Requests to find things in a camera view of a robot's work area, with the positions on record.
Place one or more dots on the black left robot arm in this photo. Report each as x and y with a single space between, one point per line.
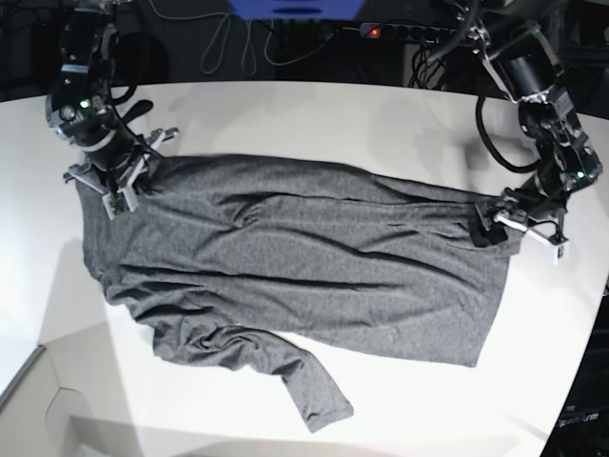
507 37

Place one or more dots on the white power strip red switch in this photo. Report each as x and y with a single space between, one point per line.
405 32

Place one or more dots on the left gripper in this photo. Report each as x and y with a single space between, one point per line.
539 216

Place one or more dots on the grey t-shirt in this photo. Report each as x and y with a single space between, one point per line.
226 255

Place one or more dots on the white cardboard box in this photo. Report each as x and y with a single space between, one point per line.
38 416

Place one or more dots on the blue box at top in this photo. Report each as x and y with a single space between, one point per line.
297 9

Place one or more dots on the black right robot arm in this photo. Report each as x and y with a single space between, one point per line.
82 111

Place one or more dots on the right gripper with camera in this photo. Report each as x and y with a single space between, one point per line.
117 185

